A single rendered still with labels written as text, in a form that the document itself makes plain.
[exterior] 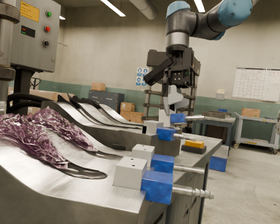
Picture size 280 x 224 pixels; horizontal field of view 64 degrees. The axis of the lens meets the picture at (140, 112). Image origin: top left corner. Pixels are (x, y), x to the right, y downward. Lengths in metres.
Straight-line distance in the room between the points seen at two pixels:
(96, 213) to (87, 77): 8.77
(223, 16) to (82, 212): 0.58
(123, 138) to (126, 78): 7.55
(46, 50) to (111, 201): 1.22
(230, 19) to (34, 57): 1.01
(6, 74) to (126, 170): 0.87
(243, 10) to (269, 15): 6.90
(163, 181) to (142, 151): 0.11
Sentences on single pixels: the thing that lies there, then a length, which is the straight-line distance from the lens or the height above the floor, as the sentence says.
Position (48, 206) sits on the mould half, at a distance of 0.28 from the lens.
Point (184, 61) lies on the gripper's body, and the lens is 0.72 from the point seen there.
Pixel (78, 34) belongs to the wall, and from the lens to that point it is 9.66.
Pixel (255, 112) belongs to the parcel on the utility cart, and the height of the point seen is 0.99.
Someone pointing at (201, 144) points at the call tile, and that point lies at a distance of 0.86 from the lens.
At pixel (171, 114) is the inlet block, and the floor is 0.94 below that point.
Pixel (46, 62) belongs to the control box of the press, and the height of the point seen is 1.12.
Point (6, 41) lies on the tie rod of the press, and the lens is 1.13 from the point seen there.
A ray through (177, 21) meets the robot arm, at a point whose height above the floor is 1.22.
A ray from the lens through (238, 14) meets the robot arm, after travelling 0.68.
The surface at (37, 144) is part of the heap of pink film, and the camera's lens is 0.35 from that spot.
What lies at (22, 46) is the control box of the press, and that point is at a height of 1.17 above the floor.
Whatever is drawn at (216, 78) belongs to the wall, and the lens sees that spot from 7.18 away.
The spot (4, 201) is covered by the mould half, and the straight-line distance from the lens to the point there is 0.31.
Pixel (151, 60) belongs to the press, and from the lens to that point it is 4.88.
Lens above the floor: 0.97
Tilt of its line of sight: 3 degrees down
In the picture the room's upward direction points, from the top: 7 degrees clockwise
